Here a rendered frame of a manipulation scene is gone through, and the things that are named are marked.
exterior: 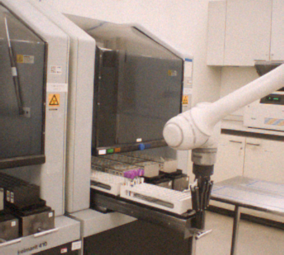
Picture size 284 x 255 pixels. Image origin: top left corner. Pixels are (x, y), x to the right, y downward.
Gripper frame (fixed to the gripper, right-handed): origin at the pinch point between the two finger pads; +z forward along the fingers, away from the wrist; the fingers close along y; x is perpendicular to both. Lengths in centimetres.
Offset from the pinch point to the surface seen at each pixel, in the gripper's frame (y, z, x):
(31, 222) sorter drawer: 44, 2, -39
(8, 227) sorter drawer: 53, 1, -39
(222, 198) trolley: -24.1, -1.8, -4.2
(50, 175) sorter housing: 29, -11, -48
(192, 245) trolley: -24.5, 22.2, -17.4
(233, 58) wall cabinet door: -258, -79, -126
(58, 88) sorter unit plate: 26, -44, -48
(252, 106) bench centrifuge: -230, -31, -89
